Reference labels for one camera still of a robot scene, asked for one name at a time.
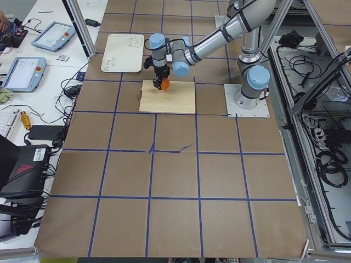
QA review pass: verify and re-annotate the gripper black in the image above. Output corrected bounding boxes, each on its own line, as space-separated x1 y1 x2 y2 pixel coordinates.
152 65 170 90

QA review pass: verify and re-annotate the orange fruit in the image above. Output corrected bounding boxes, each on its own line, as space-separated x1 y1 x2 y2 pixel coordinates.
161 78 170 90

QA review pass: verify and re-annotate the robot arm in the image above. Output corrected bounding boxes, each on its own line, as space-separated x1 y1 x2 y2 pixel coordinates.
211 1 276 42
143 0 276 110

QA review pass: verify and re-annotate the cream bear tray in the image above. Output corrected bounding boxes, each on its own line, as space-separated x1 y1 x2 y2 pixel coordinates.
101 34 144 73

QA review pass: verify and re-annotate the bamboo cutting board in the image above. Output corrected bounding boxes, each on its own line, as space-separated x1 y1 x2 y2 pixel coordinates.
139 80 196 114

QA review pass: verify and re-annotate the black power adapter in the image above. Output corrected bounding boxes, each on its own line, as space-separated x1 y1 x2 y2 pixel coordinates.
84 18 101 27

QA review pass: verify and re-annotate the small printed card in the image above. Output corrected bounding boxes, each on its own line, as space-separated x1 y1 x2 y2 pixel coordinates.
56 54 70 61

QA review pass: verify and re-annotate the far teach pendant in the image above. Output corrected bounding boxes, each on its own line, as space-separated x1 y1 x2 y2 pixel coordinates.
31 21 76 52

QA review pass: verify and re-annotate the teach pendant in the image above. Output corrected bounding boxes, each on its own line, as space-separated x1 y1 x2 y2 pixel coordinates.
2 57 47 93
31 21 76 52

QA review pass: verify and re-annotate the near teach pendant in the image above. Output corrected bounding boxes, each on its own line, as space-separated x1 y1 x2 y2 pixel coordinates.
2 57 47 93

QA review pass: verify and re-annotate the brass cylinder tool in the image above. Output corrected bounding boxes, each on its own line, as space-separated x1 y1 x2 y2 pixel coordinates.
20 111 32 130

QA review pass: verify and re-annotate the white keyboard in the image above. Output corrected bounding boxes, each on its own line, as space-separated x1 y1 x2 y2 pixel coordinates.
0 109 20 139

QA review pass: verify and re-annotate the black computer box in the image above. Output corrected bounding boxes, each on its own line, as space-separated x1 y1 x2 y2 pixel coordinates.
1 145 51 199

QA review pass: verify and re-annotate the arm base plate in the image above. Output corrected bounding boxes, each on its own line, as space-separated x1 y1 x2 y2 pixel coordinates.
224 84 270 118

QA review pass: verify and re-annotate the aluminium frame post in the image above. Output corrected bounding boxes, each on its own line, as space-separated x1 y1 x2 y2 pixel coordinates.
62 0 96 59

